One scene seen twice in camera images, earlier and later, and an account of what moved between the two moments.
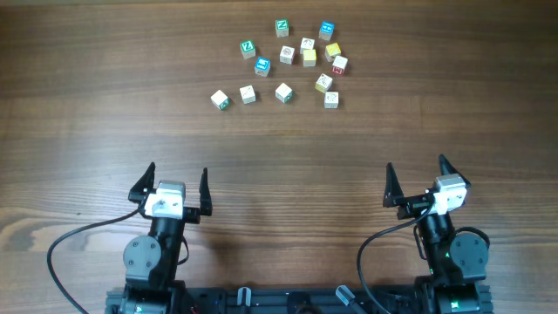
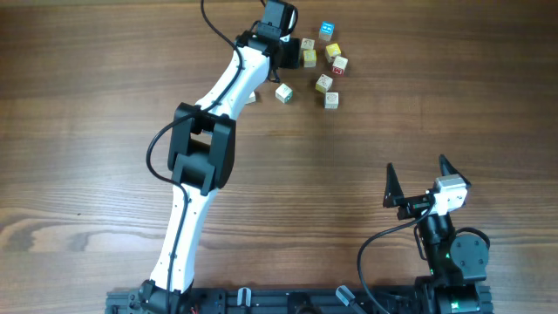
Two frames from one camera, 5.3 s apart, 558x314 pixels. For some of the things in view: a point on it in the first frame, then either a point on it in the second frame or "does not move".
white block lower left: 248,94 does not move
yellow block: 309,58 does not move
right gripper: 411,205 does not move
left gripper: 191,215 → 295,58
